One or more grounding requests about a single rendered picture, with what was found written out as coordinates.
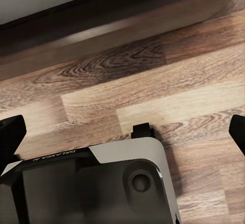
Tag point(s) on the bed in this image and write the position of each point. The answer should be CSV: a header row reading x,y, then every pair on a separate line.
x,y
36,34

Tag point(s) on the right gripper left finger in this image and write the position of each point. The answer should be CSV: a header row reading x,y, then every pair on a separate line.
x,y
12,132

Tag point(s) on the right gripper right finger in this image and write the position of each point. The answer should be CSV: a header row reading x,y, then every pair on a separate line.
x,y
237,131

